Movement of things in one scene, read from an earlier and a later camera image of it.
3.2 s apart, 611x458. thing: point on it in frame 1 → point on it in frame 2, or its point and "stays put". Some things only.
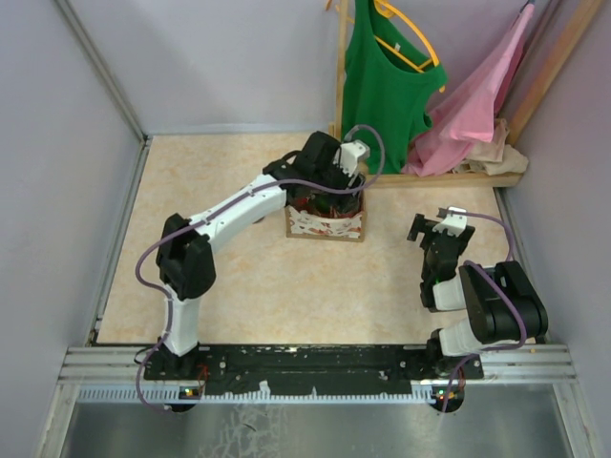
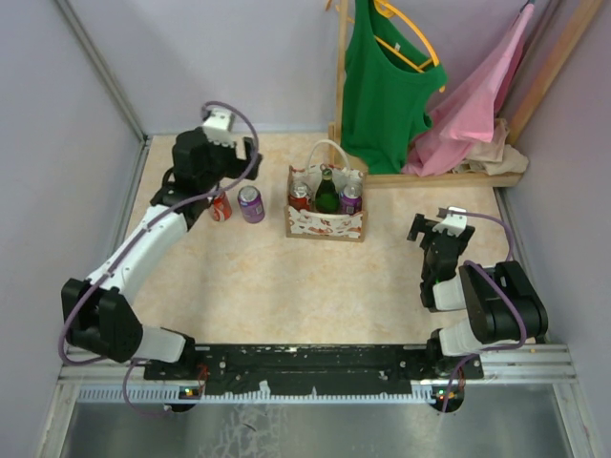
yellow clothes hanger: (385, 10) stays put
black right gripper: (436, 237) stays put
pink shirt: (466, 117) stays put
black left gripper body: (339, 192) → (243, 158)
